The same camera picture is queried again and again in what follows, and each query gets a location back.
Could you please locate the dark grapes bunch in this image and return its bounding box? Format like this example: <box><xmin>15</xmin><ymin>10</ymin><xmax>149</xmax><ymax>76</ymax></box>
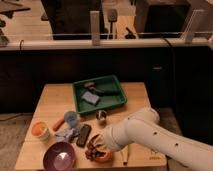
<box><xmin>85</xmin><ymin>135</ymin><xmax>106</xmax><ymax>161</ymax></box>

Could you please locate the red bowl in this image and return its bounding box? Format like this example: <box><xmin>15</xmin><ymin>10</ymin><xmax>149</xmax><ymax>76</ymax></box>
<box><xmin>87</xmin><ymin>133</ymin><xmax>114</xmax><ymax>164</ymax></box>

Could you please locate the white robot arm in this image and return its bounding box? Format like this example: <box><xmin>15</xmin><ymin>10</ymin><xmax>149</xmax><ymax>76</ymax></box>
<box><xmin>101</xmin><ymin>108</ymin><xmax>213</xmax><ymax>171</ymax></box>

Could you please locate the purple bowl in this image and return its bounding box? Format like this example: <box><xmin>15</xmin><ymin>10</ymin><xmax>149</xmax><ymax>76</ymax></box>
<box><xmin>43</xmin><ymin>142</ymin><xmax>76</xmax><ymax>171</ymax></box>

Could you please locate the dark brush in tray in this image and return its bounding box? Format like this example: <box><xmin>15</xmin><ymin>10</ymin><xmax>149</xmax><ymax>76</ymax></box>
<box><xmin>84</xmin><ymin>82</ymin><xmax>119</xmax><ymax>96</ymax></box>

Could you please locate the grey sponge block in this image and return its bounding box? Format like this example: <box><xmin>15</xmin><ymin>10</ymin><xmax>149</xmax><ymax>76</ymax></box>
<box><xmin>82</xmin><ymin>91</ymin><xmax>100</xmax><ymax>105</ymax></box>

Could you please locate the small dark round cup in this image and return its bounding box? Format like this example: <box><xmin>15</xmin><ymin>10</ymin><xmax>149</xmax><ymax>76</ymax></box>
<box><xmin>96</xmin><ymin>110</ymin><xmax>107</xmax><ymax>124</ymax></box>

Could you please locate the green plastic tray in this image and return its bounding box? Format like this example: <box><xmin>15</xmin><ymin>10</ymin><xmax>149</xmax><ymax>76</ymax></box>
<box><xmin>73</xmin><ymin>75</ymin><xmax>127</xmax><ymax>116</ymax></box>

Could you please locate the blue plastic cup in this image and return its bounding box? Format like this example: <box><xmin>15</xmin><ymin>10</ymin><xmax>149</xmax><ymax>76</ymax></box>
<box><xmin>64</xmin><ymin>111</ymin><xmax>78</xmax><ymax>128</ymax></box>

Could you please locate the black remote control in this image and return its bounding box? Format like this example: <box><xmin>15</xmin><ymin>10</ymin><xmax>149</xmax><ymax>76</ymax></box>
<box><xmin>76</xmin><ymin>124</ymin><xmax>91</xmax><ymax>147</ymax></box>

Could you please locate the orange carrot toy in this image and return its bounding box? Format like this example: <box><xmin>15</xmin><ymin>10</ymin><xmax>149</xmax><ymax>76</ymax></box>
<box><xmin>52</xmin><ymin>118</ymin><xmax>65</xmax><ymax>131</ymax></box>

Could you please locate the grey crumpled cloth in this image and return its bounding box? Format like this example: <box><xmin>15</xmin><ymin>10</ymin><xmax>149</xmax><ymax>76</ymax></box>
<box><xmin>55</xmin><ymin>128</ymin><xmax>79</xmax><ymax>142</ymax></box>

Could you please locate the wooden stick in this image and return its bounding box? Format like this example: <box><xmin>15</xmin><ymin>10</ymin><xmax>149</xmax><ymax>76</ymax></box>
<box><xmin>121</xmin><ymin>145</ymin><xmax>129</xmax><ymax>165</ymax></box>

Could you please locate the orange cup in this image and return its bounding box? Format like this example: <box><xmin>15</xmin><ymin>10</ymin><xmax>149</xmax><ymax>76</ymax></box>
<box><xmin>31</xmin><ymin>122</ymin><xmax>50</xmax><ymax>141</ymax></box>

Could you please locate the grey railing post left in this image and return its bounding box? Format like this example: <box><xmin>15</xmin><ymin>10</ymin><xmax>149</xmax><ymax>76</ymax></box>
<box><xmin>90</xmin><ymin>11</ymin><xmax>100</xmax><ymax>46</ymax></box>

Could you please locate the grey railing post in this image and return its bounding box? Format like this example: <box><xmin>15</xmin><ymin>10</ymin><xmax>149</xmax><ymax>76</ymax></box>
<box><xmin>183</xmin><ymin>9</ymin><xmax>205</xmax><ymax>44</ymax></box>
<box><xmin>90</xmin><ymin>11</ymin><xmax>100</xmax><ymax>46</ymax></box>

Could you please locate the grey railing post right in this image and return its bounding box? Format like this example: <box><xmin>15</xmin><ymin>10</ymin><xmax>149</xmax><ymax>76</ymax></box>
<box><xmin>183</xmin><ymin>9</ymin><xmax>205</xmax><ymax>44</ymax></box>

